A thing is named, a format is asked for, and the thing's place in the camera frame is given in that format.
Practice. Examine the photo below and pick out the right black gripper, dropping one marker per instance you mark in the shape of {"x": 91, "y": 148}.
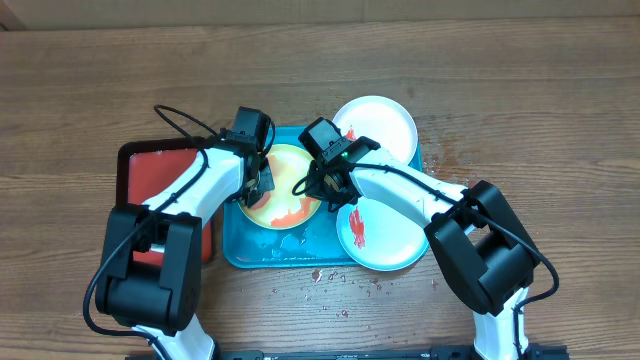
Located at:
{"x": 323, "y": 194}

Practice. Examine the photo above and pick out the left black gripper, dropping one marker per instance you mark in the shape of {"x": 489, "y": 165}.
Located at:
{"x": 266, "y": 181}

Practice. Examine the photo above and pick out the green rimmed white plate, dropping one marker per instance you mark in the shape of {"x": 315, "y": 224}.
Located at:
{"x": 279, "y": 209}

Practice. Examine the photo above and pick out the light blue rimmed plate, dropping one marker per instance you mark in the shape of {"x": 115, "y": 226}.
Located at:
{"x": 378, "y": 237}

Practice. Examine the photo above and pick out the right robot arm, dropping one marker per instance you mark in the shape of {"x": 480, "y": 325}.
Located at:
{"x": 484, "y": 253}

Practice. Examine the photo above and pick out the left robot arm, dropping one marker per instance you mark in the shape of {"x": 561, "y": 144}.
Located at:
{"x": 149, "y": 278}

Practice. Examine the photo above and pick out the teal plastic tray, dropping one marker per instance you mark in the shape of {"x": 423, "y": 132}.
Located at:
{"x": 313, "y": 243}

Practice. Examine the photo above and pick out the dark tray with red water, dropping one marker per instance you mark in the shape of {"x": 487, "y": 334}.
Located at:
{"x": 146, "y": 168}

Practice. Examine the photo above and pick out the white plate with red stain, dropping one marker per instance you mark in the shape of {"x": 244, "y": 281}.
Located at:
{"x": 382, "y": 120}

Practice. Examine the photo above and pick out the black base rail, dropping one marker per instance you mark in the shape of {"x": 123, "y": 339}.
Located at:
{"x": 534, "y": 352}

